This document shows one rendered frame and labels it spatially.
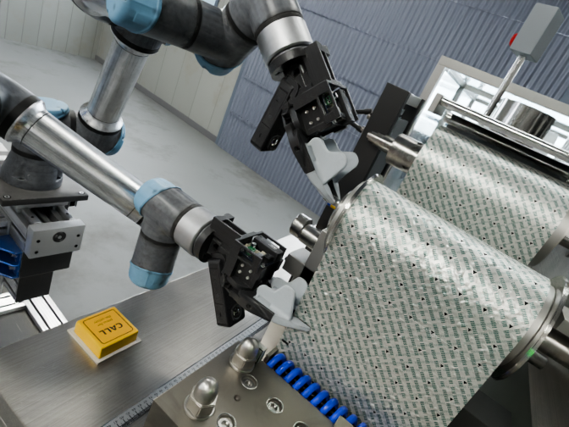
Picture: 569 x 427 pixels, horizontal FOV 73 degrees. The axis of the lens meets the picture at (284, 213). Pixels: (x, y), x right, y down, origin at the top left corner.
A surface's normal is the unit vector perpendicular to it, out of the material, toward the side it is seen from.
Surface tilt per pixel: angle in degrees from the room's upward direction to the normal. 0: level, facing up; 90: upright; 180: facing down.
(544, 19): 90
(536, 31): 90
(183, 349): 0
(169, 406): 0
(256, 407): 0
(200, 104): 90
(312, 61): 90
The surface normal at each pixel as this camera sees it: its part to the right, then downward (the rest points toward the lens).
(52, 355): 0.39, -0.84
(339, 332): -0.51, 0.15
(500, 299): -0.25, -0.29
